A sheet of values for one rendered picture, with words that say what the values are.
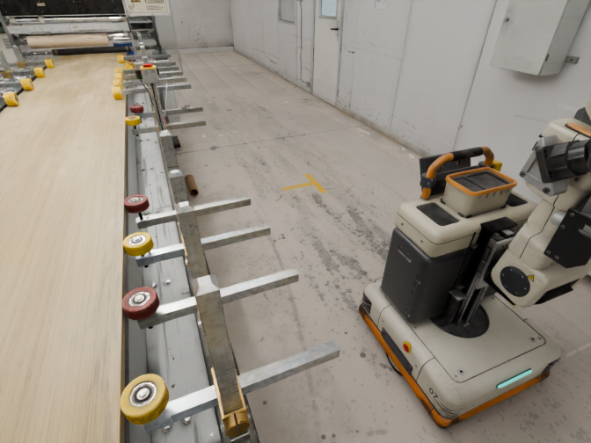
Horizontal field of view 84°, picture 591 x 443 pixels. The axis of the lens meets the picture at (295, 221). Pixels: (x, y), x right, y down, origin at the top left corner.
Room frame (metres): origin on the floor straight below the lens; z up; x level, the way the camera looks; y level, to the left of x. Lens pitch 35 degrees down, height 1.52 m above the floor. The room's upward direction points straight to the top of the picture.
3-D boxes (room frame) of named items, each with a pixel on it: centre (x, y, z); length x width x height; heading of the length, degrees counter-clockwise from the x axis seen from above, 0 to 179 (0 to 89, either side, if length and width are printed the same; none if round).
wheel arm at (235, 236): (0.85, 0.29, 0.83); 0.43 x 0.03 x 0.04; 113
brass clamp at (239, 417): (0.36, 0.14, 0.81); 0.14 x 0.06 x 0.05; 23
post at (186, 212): (0.57, 0.23, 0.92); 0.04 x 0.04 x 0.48; 23
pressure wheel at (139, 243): (0.78, 0.48, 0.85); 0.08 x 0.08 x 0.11
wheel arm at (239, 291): (0.62, 0.20, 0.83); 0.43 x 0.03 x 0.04; 113
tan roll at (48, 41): (4.37, 2.41, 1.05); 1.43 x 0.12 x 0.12; 113
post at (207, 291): (0.34, 0.13, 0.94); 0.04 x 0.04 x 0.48; 23
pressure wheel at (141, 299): (0.55, 0.38, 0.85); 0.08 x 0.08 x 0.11
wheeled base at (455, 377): (1.02, -0.75, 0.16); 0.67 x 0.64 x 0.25; 22
